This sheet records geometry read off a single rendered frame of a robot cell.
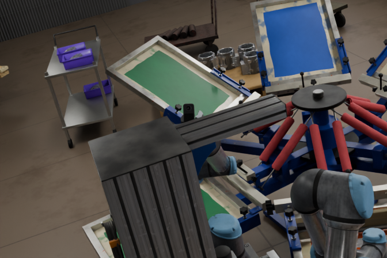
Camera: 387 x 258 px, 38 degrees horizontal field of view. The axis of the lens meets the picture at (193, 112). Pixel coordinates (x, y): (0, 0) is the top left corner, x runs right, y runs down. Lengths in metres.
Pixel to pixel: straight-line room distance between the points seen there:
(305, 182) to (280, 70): 2.42
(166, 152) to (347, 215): 0.52
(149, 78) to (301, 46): 1.14
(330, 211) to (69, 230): 3.63
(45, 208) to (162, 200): 3.94
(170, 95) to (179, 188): 2.15
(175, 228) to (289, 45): 2.72
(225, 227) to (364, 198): 0.66
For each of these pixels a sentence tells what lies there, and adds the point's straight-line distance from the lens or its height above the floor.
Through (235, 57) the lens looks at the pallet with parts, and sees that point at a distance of 6.87.
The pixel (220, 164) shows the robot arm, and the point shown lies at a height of 1.64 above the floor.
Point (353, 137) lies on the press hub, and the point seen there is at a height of 1.02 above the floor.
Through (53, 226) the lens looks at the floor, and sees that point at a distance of 5.14.
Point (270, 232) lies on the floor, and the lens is 4.37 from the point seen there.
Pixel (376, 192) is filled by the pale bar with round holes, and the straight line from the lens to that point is 2.88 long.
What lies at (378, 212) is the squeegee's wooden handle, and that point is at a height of 1.11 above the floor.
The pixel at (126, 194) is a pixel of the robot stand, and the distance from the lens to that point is 1.48.
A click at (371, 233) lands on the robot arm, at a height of 1.46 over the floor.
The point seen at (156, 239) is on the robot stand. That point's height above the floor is 1.80.
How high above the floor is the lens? 2.75
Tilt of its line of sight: 26 degrees down
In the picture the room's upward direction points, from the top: 13 degrees counter-clockwise
